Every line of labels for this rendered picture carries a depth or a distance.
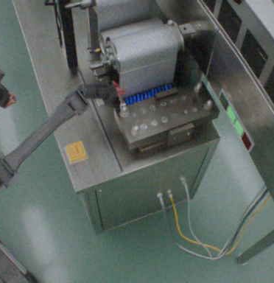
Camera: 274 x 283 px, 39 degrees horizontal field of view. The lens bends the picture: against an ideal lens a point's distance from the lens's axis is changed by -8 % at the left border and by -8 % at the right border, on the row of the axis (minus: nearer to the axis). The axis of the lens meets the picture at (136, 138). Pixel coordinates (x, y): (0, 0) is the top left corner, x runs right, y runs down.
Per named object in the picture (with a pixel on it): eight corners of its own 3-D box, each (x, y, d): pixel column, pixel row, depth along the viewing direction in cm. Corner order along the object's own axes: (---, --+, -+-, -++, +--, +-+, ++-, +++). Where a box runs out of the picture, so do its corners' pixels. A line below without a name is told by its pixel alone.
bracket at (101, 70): (94, 99, 184) (90, 56, 157) (107, 93, 185) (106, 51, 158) (98, 107, 182) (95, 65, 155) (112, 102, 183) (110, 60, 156)
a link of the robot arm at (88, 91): (84, 97, 150) (82, 82, 151) (74, 102, 155) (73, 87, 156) (99, 96, 154) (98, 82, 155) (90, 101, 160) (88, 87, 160)
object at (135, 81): (118, 99, 170) (119, 73, 153) (171, 82, 175) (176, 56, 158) (119, 100, 170) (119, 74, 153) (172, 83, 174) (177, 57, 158)
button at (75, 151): (65, 148, 172) (65, 146, 170) (81, 143, 174) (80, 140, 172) (71, 163, 170) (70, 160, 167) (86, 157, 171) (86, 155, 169)
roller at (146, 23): (99, 45, 171) (97, 26, 161) (153, 29, 177) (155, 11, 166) (108, 65, 166) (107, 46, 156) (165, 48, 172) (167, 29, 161)
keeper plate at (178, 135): (166, 143, 174) (169, 130, 164) (188, 135, 176) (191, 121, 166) (169, 148, 173) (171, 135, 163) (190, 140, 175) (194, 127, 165)
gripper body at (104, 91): (109, 106, 161) (93, 107, 156) (100, 86, 165) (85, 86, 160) (117, 96, 156) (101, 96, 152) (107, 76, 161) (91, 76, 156)
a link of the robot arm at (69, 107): (8, 188, 132) (-13, 164, 129) (4, 188, 137) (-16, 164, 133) (91, 108, 151) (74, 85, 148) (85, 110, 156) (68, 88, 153)
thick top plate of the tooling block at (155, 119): (114, 116, 172) (114, 109, 167) (200, 88, 180) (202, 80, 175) (129, 150, 165) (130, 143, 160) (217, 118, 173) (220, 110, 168)
